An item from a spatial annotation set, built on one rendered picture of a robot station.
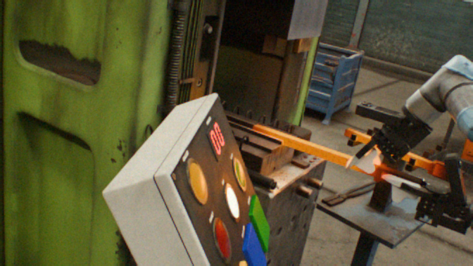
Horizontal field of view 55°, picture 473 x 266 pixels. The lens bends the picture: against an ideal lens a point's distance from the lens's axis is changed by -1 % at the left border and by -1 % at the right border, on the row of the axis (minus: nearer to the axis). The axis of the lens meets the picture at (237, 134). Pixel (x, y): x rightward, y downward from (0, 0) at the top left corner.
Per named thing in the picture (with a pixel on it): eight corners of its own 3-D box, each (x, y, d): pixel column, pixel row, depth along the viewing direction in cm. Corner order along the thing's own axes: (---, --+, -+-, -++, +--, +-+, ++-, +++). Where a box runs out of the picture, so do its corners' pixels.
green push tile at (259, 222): (270, 228, 83) (256, 193, 82) (268, 252, 77) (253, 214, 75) (260, 231, 84) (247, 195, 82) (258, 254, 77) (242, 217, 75)
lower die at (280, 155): (291, 160, 132) (298, 133, 129) (257, 181, 116) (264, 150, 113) (176, 116, 151) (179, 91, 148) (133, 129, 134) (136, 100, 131)
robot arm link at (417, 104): (415, 91, 100) (422, 86, 106) (400, 105, 102) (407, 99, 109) (441, 116, 98) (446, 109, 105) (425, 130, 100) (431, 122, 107)
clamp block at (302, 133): (308, 150, 142) (312, 130, 140) (296, 157, 135) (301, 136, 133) (274, 137, 147) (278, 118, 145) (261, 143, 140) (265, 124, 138)
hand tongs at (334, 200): (402, 172, 206) (402, 169, 205) (410, 175, 203) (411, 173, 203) (321, 202, 165) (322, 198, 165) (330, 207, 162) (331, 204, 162)
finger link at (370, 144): (357, 160, 108) (386, 135, 105) (352, 155, 109) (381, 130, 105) (362, 157, 112) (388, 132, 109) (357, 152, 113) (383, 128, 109)
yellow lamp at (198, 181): (215, 195, 58) (221, 164, 56) (193, 208, 54) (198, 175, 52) (196, 186, 59) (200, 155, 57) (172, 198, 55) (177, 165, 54)
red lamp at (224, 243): (239, 252, 60) (245, 223, 58) (219, 268, 56) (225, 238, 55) (219, 241, 61) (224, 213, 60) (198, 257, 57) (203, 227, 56)
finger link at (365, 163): (357, 186, 110) (386, 161, 107) (340, 167, 112) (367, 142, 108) (360, 183, 113) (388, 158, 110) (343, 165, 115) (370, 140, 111)
